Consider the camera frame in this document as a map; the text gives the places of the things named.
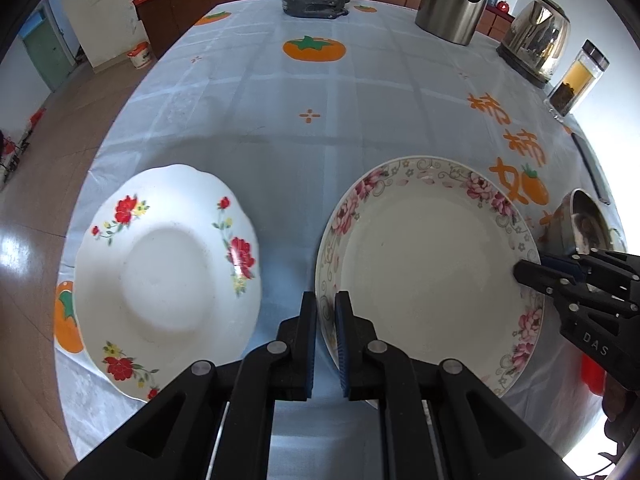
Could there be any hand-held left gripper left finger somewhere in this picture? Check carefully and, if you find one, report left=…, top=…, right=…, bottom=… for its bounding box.
left=65, top=290, right=318, bottom=480

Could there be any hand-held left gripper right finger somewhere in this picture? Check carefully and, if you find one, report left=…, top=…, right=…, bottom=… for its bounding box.
left=334, top=290, right=581, bottom=480

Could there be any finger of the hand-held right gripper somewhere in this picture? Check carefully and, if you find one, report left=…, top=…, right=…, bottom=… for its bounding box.
left=541, top=250, right=640, bottom=291
left=513, top=258, right=576, bottom=306

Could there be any stainless steel bowl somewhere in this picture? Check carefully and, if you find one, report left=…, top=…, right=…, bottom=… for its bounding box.
left=542, top=187, right=626, bottom=261

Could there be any white plate with pink floral rim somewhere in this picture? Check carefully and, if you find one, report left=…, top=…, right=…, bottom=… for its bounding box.
left=314, top=156, right=546, bottom=401

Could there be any white plate with red flowers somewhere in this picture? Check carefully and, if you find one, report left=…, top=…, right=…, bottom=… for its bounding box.
left=72, top=163, right=263, bottom=403

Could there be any person's right hand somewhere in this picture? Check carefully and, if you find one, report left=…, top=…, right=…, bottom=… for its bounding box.
left=602, top=380, right=640, bottom=461

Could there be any red plastic object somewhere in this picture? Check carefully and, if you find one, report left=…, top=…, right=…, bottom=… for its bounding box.
left=580, top=355, right=608, bottom=396

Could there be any glass tea bottle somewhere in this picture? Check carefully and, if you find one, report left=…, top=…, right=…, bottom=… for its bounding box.
left=545, top=39, right=611, bottom=120

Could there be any persimmon print tablecloth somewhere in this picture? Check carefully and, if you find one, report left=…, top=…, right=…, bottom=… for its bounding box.
left=52, top=0, right=626, bottom=480

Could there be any stainless steel electric kettle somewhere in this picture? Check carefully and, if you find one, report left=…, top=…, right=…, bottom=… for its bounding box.
left=496, top=0, right=572, bottom=88

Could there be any stainless steel thermos jug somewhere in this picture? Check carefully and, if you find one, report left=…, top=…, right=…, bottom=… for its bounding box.
left=415, top=0, right=493, bottom=46

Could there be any white plastic bucket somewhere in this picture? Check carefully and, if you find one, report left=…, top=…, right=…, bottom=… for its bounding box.
left=126, top=41, right=153, bottom=70

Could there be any brown wooden cabinet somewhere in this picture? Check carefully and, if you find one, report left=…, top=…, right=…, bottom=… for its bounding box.
left=132, top=0, right=516, bottom=61

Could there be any green door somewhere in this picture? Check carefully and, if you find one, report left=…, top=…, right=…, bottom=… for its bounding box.
left=20, top=15, right=71, bottom=92

